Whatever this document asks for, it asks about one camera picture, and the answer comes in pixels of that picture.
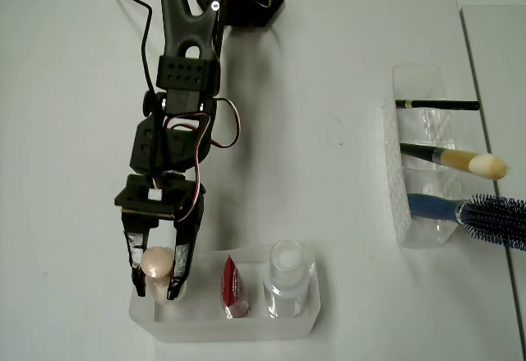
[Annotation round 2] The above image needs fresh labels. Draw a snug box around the pink bottle with pink cap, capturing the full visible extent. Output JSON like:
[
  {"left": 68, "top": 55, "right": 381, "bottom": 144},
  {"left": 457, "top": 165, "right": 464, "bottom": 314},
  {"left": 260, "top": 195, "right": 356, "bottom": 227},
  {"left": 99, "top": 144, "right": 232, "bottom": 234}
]
[{"left": 141, "top": 246, "right": 186, "bottom": 305}]

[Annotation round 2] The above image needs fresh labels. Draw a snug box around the makeup brush with gold ferrule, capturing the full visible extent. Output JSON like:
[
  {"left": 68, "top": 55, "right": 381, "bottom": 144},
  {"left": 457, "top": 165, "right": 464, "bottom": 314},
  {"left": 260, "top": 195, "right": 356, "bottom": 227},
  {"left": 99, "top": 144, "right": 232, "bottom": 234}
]
[{"left": 399, "top": 141, "right": 510, "bottom": 180}]

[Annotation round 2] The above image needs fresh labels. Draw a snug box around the clear bottle with clear cap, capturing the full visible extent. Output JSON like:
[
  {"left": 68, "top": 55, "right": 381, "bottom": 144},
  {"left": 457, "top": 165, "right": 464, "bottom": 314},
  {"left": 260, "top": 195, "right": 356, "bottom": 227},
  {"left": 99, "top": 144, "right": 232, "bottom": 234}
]
[{"left": 262, "top": 239, "right": 311, "bottom": 319}]

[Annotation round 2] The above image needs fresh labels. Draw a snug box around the red hand cream tube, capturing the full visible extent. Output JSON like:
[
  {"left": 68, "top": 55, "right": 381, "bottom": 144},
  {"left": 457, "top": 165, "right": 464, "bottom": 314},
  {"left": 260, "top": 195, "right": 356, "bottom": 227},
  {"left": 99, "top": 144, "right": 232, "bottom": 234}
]
[{"left": 220, "top": 255, "right": 251, "bottom": 319}]

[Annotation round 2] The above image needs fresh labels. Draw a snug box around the frosted white plastic bin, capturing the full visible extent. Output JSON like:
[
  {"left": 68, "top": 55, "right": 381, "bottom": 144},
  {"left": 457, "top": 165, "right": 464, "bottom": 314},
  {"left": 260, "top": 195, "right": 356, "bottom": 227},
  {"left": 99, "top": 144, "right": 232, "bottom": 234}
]
[{"left": 129, "top": 245, "right": 321, "bottom": 344}]

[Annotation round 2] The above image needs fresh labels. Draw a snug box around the clear faceted acrylic organizer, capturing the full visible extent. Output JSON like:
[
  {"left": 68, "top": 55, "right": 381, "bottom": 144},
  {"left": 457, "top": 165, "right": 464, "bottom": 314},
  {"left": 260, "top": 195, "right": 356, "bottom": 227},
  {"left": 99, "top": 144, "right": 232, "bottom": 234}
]
[{"left": 381, "top": 62, "right": 464, "bottom": 249}]

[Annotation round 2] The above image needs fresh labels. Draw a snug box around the blue round hairbrush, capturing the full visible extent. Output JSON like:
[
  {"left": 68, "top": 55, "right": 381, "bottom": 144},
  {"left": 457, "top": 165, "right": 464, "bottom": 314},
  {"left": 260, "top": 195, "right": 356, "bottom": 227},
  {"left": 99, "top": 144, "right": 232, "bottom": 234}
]
[{"left": 406, "top": 192, "right": 526, "bottom": 252}]

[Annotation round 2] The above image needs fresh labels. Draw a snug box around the dark thin cosmetic pencil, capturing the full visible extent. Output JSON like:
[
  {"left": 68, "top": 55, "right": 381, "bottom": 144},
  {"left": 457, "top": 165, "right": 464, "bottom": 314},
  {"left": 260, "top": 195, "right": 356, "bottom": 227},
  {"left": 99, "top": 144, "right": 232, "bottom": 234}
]
[{"left": 395, "top": 99, "right": 481, "bottom": 111}]

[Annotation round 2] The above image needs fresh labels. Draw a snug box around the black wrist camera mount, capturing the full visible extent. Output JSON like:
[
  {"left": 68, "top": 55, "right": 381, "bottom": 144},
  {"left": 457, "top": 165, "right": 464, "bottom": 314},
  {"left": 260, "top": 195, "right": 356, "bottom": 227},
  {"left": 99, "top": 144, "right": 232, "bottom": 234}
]
[{"left": 113, "top": 174, "right": 198, "bottom": 220}]

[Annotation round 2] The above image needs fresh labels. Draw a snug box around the red white servo cable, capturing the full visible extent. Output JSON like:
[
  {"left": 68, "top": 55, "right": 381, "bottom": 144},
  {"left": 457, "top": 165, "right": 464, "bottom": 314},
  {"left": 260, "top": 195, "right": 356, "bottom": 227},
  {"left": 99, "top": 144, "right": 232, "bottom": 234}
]
[{"left": 164, "top": 96, "right": 242, "bottom": 222}]

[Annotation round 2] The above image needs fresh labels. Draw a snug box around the black camera cable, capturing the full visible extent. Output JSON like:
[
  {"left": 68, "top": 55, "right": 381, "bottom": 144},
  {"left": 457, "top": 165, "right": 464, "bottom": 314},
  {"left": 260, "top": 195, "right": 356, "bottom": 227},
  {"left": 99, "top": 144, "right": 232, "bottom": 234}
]
[{"left": 0, "top": 0, "right": 159, "bottom": 103}]

